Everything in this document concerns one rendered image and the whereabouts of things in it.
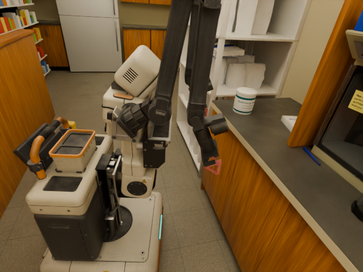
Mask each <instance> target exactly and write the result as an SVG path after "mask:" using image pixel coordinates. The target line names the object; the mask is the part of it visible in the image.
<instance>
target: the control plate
mask: <svg viewBox="0 0 363 272"><path fill-rule="evenodd" d="M354 43H355V48H356V51H357V55H358V58H359V59H363V56H362V55H361V54H363V43H362V42H357V41H354Z"/></svg>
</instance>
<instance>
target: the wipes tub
mask: <svg viewBox="0 0 363 272"><path fill-rule="evenodd" d="M256 95H257V91H256V90H254V89H251V88H248V87H239V88H237V91H236V96H235V100H234V105H233V110H234V112H235V113H238V114H242V115H248V114H251V113H252V109H253V105H254V102H255V99H256Z"/></svg>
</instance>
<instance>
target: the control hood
mask: <svg viewBox="0 0 363 272"><path fill-rule="evenodd" d="M346 37H347V41H348V45H349V49H350V52H351V55H352V58H354V59H357V60H361V61H363V59H359V58H358V55H357V51H356V48H355V43H354V41H357V42H362V43H363V32H361V31H354V30H346Z"/></svg>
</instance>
